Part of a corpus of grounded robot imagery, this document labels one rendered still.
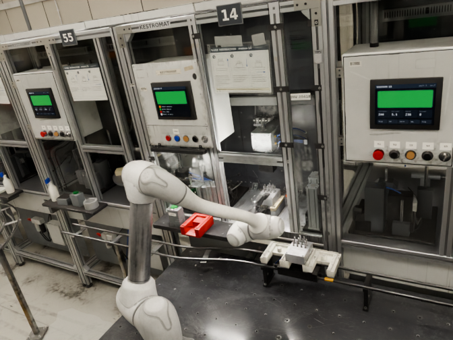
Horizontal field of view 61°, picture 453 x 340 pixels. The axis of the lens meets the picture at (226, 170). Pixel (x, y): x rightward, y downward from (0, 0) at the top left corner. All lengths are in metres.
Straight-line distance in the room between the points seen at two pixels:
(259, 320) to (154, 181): 0.85
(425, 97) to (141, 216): 1.23
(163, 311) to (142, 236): 0.33
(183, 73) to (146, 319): 1.15
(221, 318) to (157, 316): 0.40
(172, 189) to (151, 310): 0.52
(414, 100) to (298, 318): 1.08
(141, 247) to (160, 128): 0.73
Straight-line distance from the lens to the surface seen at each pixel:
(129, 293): 1.85
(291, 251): 1.92
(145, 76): 2.14
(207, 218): 2.19
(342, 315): 1.96
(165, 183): 1.53
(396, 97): 1.63
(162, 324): 1.72
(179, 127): 2.10
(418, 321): 1.98
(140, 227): 1.73
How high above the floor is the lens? 2.06
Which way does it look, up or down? 23 degrees down
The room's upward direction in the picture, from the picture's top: 9 degrees counter-clockwise
